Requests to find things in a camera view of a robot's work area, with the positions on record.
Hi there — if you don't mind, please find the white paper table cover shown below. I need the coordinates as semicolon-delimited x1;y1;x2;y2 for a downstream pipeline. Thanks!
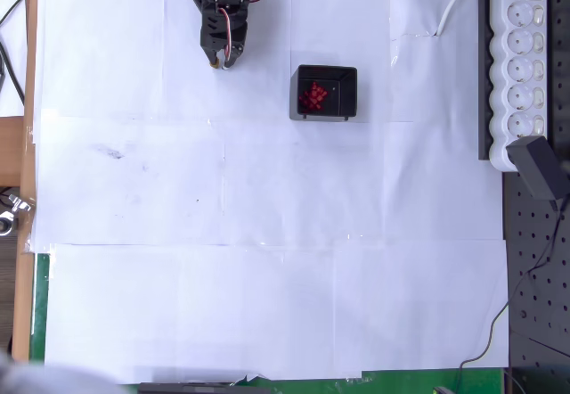
28;0;511;386

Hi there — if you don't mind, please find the red white servo cable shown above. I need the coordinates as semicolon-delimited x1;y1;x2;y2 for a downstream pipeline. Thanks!
217;0;268;62

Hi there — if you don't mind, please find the black power adapter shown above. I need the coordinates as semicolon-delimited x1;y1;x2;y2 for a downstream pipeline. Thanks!
506;135;560;203

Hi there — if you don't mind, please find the white blurred object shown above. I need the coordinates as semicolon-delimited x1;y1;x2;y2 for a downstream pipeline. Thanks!
0;351;121;394

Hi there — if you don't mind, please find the black pegboard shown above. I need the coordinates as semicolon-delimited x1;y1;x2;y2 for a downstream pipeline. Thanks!
501;0;570;394

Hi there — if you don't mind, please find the black flat device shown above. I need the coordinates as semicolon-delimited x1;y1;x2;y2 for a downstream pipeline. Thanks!
136;382;273;394

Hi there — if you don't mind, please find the black box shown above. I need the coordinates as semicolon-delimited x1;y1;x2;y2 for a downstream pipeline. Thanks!
288;64;359;122

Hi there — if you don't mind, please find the green cutting mat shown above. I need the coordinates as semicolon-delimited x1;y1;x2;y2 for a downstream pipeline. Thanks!
29;253;509;394

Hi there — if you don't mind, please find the thin black adapter cable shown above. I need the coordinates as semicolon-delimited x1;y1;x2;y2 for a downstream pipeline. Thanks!
458;197;567;371

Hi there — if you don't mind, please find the metal clamp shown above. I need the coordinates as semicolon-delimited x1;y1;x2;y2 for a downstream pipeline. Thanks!
0;193;35;236

